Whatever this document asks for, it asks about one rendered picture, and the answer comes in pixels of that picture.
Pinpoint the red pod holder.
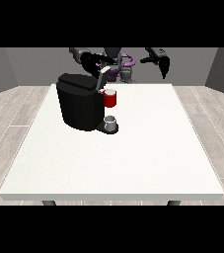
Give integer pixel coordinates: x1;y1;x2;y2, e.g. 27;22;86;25
102;89;118;109

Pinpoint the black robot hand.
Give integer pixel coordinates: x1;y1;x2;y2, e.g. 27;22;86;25
79;51;118;79
139;53;171;80

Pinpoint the black coffee machine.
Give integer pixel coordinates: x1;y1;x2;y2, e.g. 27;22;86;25
55;72;120;135

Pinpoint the pale grey machine lid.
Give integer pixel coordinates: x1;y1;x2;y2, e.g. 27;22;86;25
96;65;112;91

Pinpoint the small grey cup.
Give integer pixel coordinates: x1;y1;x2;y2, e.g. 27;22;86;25
103;115;118;132

